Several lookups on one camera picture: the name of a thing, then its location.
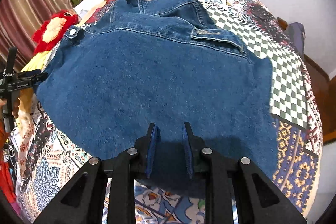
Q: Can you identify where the red and cream plush blanket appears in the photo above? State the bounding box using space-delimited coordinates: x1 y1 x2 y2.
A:
32 10 79 56

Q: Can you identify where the purple grey cloth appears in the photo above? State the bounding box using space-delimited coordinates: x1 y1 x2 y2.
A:
285 22 306 58

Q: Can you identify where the striped pink curtain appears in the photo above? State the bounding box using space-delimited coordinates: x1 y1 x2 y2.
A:
1 0 72 71

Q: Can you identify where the yellow orange fleece blanket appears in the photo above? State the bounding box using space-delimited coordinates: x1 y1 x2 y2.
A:
15 50 52 135

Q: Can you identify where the white pillow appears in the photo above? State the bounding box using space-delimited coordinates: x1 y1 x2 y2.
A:
73 0 127 23

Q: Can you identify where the person's left hand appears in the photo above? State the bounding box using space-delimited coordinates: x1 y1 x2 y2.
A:
0 97 22 119

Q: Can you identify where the patchwork patterned bedspread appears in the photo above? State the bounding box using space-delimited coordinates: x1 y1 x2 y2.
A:
17 0 321 223

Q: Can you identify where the blue denim jacket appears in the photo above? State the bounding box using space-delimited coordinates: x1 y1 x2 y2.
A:
34 0 277 196

